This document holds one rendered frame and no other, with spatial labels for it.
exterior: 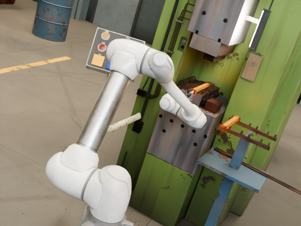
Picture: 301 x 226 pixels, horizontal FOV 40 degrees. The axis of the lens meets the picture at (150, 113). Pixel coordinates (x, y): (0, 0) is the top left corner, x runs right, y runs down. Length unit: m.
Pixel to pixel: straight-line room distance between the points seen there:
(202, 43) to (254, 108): 0.56
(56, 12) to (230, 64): 4.41
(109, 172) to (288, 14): 1.57
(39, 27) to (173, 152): 4.77
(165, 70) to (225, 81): 1.40
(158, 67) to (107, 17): 7.74
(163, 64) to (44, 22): 5.45
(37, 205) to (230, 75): 1.68
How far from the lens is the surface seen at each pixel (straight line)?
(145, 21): 9.23
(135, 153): 3.27
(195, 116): 2.35
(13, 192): 3.08
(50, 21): 7.16
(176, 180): 2.96
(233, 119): 2.60
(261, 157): 3.41
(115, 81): 1.90
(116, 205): 1.79
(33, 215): 2.89
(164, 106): 2.39
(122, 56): 1.91
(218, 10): 2.73
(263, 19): 2.76
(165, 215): 3.10
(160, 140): 2.91
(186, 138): 2.83
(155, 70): 1.87
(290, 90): 3.25
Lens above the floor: 1.73
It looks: 20 degrees down
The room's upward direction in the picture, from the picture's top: 18 degrees clockwise
